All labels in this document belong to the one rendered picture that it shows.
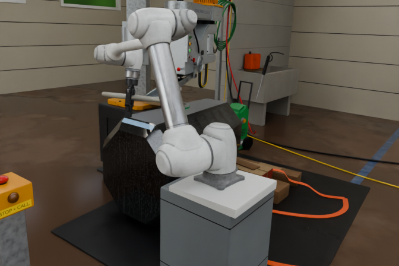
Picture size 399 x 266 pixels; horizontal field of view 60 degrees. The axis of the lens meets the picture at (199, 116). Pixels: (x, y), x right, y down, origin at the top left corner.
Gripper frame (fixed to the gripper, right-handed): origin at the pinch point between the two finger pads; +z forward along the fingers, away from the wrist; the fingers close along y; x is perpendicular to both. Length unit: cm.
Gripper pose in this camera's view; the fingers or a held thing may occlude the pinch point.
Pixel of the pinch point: (128, 111)
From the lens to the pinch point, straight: 217.0
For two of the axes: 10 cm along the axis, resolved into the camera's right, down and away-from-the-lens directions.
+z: -1.1, 9.9, 0.5
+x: -9.9, -1.1, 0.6
